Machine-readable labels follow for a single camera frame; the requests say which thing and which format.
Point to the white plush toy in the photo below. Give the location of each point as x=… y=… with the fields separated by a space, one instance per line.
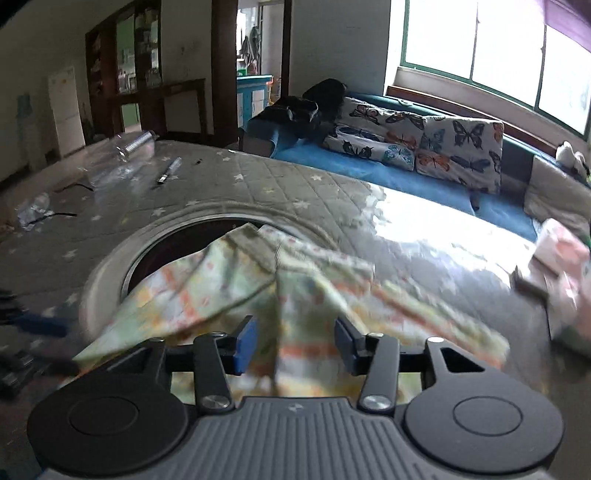
x=572 y=161

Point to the grey cushion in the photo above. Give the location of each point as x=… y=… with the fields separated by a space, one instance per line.
x=551 y=193

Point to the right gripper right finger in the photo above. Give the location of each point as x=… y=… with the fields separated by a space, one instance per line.
x=376 y=357

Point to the black bag on sofa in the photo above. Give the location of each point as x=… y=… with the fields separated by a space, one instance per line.
x=301 y=115

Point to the black marker pen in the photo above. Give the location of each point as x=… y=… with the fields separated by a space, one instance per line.
x=169 y=171

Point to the tissue pack pink green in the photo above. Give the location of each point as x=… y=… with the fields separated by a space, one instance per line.
x=558 y=273

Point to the colourful patterned child garment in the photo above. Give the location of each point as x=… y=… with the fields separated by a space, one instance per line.
x=295 y=291

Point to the dark wooden shelf cabinet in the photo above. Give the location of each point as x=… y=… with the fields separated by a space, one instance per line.
x=122 y=56

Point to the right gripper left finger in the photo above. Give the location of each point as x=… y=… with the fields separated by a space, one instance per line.
x=216 y=356

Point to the butterfly print pillow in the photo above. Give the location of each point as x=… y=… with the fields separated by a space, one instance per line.
x=467 y=151

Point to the blue sofa bed sheet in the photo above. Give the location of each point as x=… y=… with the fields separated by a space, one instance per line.
x=504 y=210

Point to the white refrigerator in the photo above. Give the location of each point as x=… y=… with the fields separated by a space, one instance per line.
x=65 y=109

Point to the clear plastic roll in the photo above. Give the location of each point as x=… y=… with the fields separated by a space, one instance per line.
x=136 y=145

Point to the green framed window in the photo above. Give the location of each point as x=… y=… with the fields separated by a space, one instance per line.
x=536 y=53

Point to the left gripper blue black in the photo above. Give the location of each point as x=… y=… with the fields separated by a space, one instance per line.
x=19 y=364

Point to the blue white cabinet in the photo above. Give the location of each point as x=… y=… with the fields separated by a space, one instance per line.
x=252 y=96

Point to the clear plastic bottle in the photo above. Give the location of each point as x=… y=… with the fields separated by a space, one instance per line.
x=32 y=210

